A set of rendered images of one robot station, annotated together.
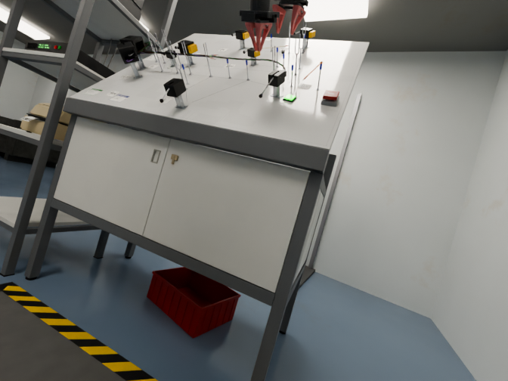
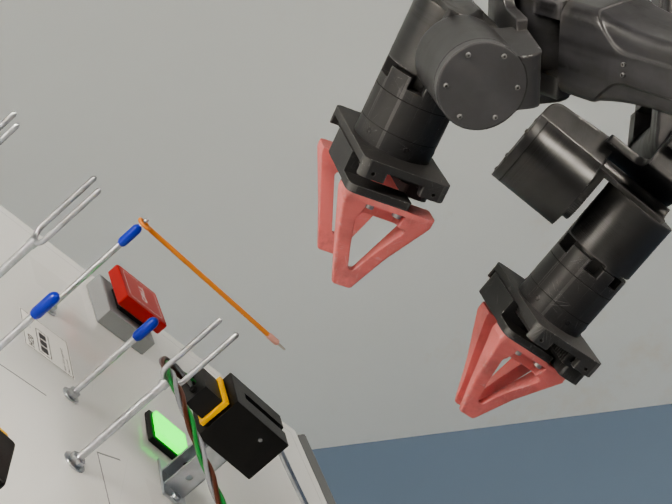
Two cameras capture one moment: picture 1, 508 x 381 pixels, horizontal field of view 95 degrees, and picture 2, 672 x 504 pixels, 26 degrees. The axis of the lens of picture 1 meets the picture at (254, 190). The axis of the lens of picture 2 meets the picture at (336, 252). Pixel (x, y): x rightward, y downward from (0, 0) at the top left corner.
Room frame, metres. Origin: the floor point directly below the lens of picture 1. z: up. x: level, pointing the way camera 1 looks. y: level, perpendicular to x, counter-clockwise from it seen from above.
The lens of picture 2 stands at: (1.31, 0.73, 1.83)
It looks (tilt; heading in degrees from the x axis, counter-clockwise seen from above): 34 degrees down; 234
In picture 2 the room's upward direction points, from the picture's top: straight up
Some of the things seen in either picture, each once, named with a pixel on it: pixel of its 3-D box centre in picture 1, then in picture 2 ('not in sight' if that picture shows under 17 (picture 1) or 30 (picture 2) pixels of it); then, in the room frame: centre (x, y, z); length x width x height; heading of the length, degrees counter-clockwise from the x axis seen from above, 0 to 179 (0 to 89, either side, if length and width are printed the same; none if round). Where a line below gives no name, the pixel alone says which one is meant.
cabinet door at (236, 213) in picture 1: (218, 207); not in sight; (0.82, 0.11, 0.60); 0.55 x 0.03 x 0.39; 71
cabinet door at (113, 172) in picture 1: (108, 171); not in sight; (1.00, 0.62, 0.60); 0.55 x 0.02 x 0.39; 71
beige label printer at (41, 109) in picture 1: (68, 125); not in sight; (1.30, 1.10, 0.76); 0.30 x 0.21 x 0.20; 164
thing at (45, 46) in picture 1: (78, 66); not in sight; (1.31, 1.15, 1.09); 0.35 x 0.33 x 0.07; 71
